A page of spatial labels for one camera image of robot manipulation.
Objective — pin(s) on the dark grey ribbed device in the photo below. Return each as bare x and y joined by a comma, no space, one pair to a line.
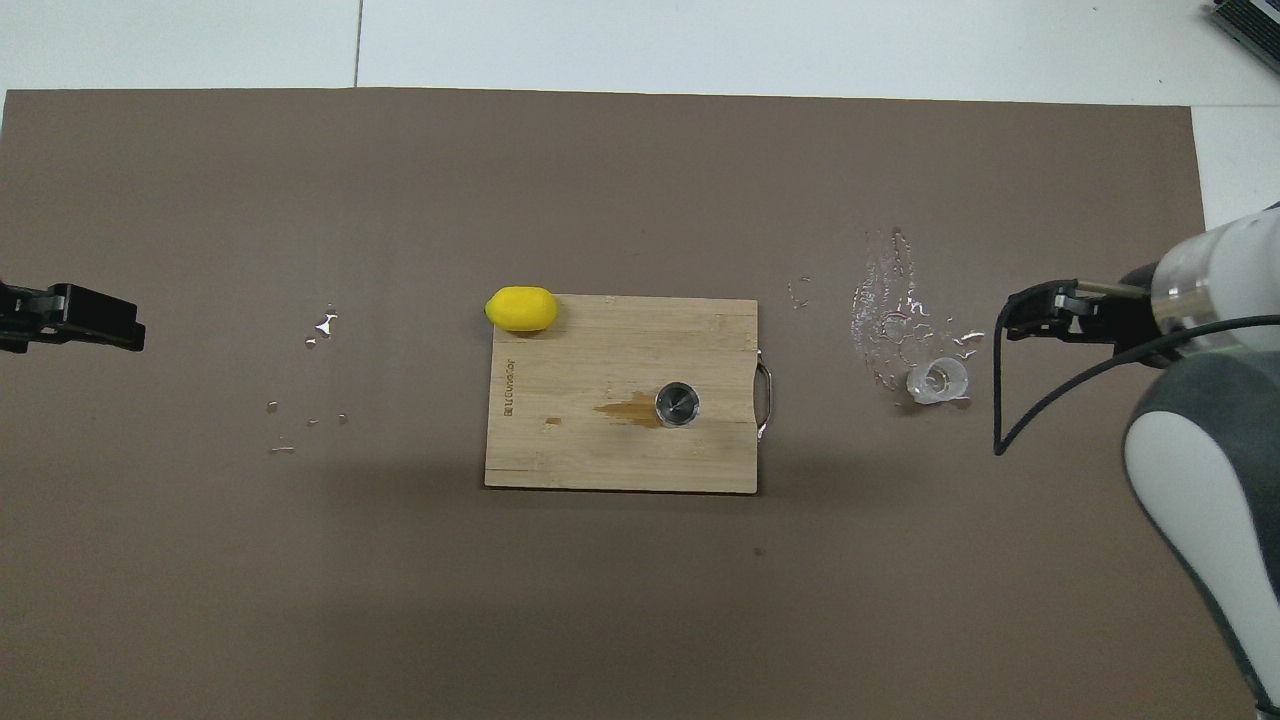
1255,25

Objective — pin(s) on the wooden cutting board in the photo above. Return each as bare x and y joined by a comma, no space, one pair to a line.
600,350

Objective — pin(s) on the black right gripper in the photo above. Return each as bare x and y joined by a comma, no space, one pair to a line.
1140,320

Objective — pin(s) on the yellow lemon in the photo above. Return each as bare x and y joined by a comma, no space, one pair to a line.
522,309

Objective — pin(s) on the clear plastic cup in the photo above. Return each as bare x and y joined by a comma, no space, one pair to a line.
938,383

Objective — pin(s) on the steel double jigger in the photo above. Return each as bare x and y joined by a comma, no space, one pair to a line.
678,404

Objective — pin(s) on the brown table mat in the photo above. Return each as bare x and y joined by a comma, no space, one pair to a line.
300,600

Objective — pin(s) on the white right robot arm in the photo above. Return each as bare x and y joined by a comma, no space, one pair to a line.
1200,480

